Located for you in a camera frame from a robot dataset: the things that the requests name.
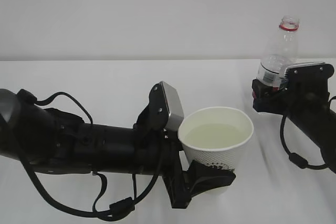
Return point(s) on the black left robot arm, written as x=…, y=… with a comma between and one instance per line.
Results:
x=57, y=143

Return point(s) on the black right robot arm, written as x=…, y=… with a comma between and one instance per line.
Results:
x=317, y=121

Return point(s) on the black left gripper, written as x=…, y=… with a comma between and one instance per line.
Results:
x=157, y=153

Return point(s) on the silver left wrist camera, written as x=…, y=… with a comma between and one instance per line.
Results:
x=165, y=107

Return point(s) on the white paper coffee cup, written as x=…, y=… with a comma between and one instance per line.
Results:
x=216, y=136

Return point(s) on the clear plastic water bottle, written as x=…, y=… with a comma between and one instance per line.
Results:
x=280, y=50

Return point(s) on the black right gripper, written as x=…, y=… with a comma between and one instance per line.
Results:
x=303, y=82

